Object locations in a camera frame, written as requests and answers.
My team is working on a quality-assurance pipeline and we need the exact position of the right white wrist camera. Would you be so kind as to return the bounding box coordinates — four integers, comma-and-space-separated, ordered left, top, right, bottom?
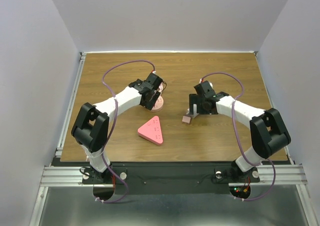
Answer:
198, 77, 214, 89

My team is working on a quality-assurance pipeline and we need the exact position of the white cube charger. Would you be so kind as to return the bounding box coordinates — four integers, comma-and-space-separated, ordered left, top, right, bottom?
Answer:
186, 104, 199, 119

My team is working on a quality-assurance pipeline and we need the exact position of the aluminium left side rail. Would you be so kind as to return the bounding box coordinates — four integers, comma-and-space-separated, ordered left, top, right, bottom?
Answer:
56, 52, 87, 151

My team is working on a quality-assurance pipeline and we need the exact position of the small pink square adapter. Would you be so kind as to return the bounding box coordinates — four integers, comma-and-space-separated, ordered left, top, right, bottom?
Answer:
182, 115, 192, 125

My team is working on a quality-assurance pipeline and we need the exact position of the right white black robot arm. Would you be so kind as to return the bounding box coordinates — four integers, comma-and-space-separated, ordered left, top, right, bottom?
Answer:
188, 80, 291, 181

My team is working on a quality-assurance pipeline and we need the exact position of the pink triangular power strip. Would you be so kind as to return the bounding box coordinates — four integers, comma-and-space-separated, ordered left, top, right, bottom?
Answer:
137, 116, 164, 146

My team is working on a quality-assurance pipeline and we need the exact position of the aluminium front rail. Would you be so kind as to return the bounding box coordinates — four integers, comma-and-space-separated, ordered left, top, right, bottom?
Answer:
40, 162, 308, 187

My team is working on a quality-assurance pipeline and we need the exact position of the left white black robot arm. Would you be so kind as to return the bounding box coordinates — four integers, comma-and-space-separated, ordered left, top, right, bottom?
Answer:
71, 72, 163, 183

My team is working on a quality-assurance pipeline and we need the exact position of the aluminium rail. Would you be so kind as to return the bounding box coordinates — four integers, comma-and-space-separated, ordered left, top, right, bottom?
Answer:
56, 52, 87, 151
40, 162, 308, 187

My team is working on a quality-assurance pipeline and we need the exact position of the round pink power socket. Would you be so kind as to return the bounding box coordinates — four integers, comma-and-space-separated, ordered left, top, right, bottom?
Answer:
150, 82, 166, 113

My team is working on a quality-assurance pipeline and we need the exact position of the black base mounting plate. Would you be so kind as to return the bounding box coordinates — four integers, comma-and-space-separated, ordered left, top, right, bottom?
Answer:
82, 161, 260, 200

